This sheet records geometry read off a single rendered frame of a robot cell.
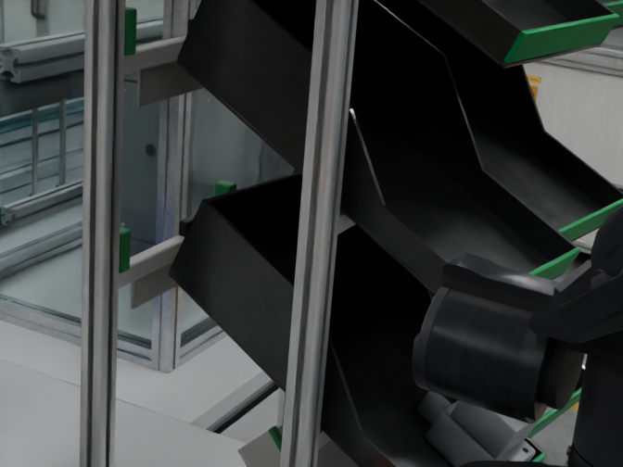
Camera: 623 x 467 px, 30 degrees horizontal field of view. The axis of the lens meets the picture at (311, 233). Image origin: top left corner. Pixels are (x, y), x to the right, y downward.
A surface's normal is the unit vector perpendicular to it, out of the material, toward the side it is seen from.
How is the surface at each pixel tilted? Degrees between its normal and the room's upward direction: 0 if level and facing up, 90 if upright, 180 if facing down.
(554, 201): 25
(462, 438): 90
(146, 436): 0
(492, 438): 90
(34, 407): 0
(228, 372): 0
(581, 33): 115
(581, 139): 90
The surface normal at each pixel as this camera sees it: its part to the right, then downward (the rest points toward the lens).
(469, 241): 0.40, -0.74
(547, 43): 0.69, 0.63
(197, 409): 0.07, -0.94
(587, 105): -0.57, 0.23
